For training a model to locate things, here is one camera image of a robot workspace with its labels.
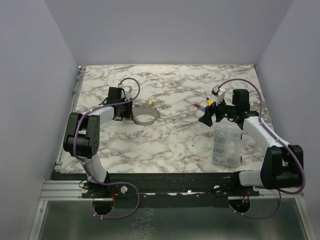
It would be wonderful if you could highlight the large metal key ring band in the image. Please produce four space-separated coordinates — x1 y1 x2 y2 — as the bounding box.
132 106 160 126

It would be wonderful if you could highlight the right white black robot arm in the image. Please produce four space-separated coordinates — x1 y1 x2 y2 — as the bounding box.
199 89 306 196

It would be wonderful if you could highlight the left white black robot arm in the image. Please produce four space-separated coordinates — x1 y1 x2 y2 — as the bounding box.
63 86 133 198

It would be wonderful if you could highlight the red blue screwdriver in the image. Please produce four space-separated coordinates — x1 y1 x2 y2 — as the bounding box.
184 99 205 112

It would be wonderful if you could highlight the clear plastic organizer box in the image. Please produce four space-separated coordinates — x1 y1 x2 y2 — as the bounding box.
211 125 242 168

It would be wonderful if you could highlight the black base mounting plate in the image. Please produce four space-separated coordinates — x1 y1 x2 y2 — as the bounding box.
82 172 259 208

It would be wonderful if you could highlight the yellow handled screwdriver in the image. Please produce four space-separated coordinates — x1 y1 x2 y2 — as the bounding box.
204 91 212 106

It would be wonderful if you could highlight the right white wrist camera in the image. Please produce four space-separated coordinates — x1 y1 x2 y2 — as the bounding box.
211 85 226 106

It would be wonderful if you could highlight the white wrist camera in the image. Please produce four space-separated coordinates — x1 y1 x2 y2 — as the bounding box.
118 84 132 101
211 85 226 106

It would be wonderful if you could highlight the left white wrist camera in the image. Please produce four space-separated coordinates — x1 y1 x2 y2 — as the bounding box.
118 84 132 101

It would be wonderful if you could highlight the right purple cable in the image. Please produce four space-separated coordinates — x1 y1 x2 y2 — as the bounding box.
218 78 306 219

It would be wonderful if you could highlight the aluminium frame rail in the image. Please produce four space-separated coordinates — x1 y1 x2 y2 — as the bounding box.
39 180 82 201

